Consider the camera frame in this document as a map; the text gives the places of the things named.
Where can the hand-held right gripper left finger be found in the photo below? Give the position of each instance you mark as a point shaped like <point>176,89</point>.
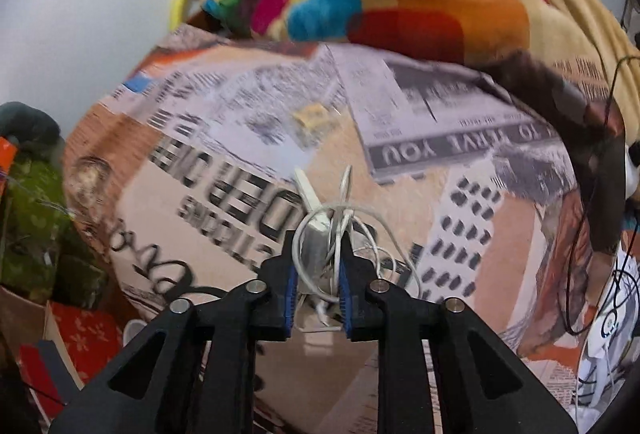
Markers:
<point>291,294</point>

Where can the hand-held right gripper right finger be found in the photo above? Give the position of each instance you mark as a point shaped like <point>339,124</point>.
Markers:
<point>345,299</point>

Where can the printed blanket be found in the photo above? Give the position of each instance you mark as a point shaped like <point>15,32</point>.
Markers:
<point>200,174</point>

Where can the small yellow packet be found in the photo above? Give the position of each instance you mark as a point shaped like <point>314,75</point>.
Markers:
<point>312,118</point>

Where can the red floral print box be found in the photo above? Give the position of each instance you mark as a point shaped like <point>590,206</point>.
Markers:
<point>85,339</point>

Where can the plain red box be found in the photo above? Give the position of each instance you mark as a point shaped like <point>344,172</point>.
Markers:
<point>37,376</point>

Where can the dark brown fuzzy cloth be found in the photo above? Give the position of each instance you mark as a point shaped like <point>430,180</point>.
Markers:
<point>550,83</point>

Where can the dark green plush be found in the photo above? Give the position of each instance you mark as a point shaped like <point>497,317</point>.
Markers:
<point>25,123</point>

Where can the yellow fleece blanket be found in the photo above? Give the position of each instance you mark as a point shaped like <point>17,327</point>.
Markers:
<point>585,23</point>

